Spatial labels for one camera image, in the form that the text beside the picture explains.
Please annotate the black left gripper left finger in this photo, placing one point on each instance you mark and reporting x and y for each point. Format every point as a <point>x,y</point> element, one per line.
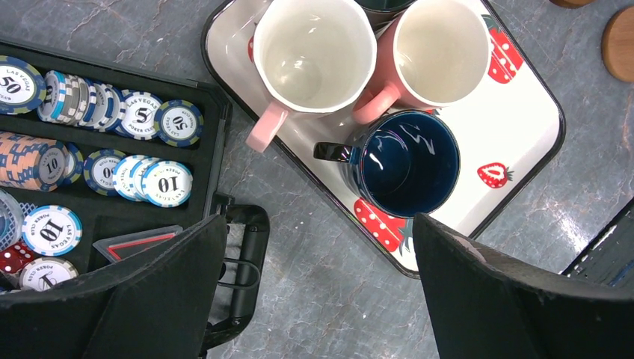
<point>155,304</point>

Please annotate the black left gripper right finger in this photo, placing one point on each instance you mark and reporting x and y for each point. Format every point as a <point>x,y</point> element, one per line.
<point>486,304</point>

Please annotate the black poker chip case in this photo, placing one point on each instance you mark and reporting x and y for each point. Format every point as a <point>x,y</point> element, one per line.
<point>160,170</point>

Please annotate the dark blue mug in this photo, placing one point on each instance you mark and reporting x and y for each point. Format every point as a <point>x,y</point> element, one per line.
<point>404,163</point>

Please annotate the pink cup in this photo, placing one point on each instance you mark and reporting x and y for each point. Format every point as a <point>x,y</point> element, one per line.
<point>431,56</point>

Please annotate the pink mug with handle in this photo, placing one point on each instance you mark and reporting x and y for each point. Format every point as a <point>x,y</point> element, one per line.
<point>313,57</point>

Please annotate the light brown wooden coaster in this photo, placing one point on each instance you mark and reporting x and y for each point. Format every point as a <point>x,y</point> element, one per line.
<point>617,45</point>

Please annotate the dark green mug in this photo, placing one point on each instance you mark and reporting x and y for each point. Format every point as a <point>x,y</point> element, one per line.
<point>381,12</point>

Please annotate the dark brown wooden coaster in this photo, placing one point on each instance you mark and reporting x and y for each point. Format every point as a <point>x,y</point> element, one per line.
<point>571,4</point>

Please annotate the clear triangular dealer box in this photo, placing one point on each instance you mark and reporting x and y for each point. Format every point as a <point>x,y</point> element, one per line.
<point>117,248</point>

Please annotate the red dice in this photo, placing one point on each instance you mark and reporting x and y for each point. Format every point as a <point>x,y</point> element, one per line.
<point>16,257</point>

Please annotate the orange poker chip stack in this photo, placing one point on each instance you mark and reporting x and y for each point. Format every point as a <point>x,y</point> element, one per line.
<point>32,163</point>

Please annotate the blue white poker chip stack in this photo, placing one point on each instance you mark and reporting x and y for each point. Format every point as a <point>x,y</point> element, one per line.
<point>80,102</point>

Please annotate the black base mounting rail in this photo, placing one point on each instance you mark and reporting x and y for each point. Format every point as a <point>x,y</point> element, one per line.
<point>608,258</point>

